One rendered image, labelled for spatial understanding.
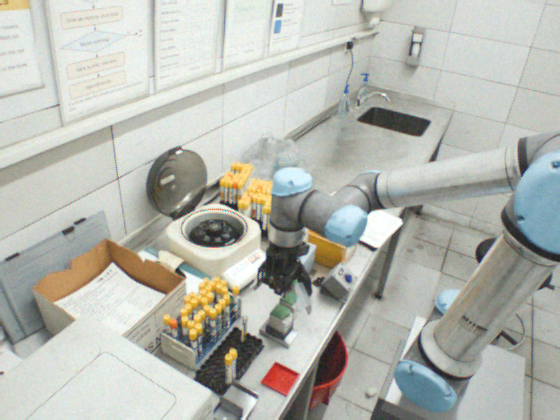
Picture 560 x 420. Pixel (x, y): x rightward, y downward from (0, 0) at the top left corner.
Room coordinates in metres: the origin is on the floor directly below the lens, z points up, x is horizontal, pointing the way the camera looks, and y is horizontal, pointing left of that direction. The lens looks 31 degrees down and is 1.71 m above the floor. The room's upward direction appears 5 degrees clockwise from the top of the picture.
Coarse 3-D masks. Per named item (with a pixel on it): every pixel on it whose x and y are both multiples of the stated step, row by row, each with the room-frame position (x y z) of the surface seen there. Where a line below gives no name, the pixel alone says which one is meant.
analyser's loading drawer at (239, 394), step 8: (232, 384) 0.53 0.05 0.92; (240, 384) 0.52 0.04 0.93; (232, 392) 0.51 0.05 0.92; (240, 392) 0.51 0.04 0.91; (248, 392) 0.51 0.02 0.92; (256, 392) 0.50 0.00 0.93; (224, 400) 0.47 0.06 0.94; (232, 400) 0.49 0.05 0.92; (240, 400) 0.49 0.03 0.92; (248, 400) 0.49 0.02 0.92; (256, 400) 0.50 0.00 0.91; (216, 408) 0.46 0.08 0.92; (224, 408) 0.47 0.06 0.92; (232, 408) 0.46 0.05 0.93; (240, 408) 0.46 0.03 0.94; (248, 408) 0.48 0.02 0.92; (216, 416) 0.45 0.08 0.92; (232, 416) 0.45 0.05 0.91; (240, 416) 0.45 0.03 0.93
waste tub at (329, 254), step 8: (312, 232) 1.08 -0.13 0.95; (312, 240) 1.03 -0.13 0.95; (320, 240) 1.02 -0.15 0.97; (328, 240) 1.13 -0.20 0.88; (320, 248) 1.01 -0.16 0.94; (328, 248) 1.00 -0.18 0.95; (336, 248) 0.99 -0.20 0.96; (344, 248) 0.98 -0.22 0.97; (352, 248) 1.05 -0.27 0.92; (320, 256) 1.01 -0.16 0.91; (328, 256) 1.00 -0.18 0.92; (336, 256) 0.99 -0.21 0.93; (344, 256) 0.99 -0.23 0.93; (320, 264) 1.01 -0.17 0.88; (328, 264) 1.00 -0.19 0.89; (336, 264) 0.98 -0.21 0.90; (344, 264) 1.01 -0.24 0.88
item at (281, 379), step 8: (272, 368) 0.61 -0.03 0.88; (280, 368) 0.61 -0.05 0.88; (288, 368) 0.61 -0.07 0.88; (264, 376) 0.58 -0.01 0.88; (272, 376) 0.59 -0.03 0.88; (280, 376) 0.59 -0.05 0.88; (288, 376) 0.59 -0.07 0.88; (296, 376) 0.59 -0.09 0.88; (264, 384) 0.56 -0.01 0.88; (272, 384) 0.56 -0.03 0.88; (280, 384) 0.57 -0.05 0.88; (288, 384) 0.57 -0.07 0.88; (280, 392) 0.54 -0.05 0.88; (288, 392) 0.54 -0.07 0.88
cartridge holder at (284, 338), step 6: (264, 324) 0.73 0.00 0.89; (264, 330) 0.71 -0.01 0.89; (270, 330) 0.70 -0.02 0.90; (276, 330) 0.70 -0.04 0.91; (288, 330) 0.70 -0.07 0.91; (294, 330) 0.72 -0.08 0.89; (270, 336) 0.70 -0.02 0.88; (276, 336) 0.70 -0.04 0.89; (282, 336) 0.69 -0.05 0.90; (288, 336) 0.70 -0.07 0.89; (294, 336) 0.70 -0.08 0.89; (282, 342) 0.68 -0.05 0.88; (288, 342) 0.68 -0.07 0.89
